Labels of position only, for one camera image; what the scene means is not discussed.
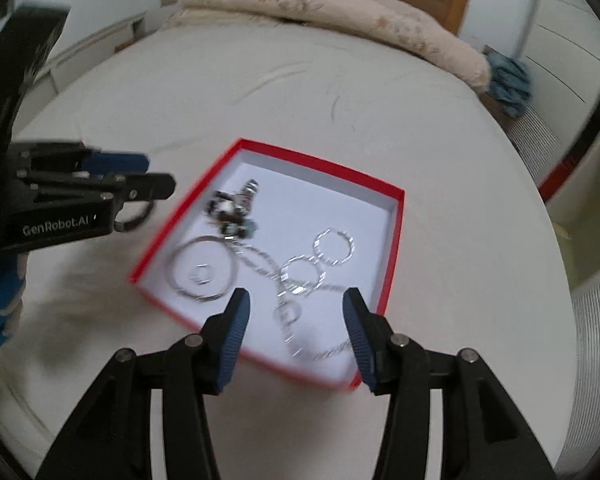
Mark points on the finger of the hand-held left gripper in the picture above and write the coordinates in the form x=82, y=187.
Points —
x=150, y=186
x=120, y=162

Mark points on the beige floral quilt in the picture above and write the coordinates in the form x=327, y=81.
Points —
x=330, y=5

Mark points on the thin silver bangle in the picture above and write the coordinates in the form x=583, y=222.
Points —
x=170, y=270

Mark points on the blue cloth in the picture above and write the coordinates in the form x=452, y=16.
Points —
x=510, y=80

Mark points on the red cardboard box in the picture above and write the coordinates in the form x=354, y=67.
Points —
x=360, y=210

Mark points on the silver clasp pendant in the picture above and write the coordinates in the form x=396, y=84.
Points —
x=250, y=191

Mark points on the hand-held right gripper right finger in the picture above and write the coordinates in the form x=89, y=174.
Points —
x=360, y=335

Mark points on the tall white cabinet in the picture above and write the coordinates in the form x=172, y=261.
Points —
x=555, y=35

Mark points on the wall socket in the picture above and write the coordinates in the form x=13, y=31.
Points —
x=168, y=0

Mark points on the dark bangle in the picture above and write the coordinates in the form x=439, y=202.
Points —
x=140, y=221

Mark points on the beige pillow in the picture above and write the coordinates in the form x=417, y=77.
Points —
x=190, y=17

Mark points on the open white wardrobe shelf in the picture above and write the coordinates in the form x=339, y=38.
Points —
x=590, y=220

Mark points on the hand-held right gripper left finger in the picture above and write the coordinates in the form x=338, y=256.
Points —
x=235, y=335

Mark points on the twisted silver hoop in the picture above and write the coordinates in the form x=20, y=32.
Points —
x=285, y=272
x=316, y=247

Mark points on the person's left hand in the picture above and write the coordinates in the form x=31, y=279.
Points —
x=0, y=300

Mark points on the white louvred panel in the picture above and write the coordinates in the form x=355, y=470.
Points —
x=595, y=360

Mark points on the wooden nightstand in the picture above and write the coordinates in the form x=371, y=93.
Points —
x=127, y=44
x=495, y=107

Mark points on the low white louvred cabinet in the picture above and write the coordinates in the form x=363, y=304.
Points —
x=95, y=45

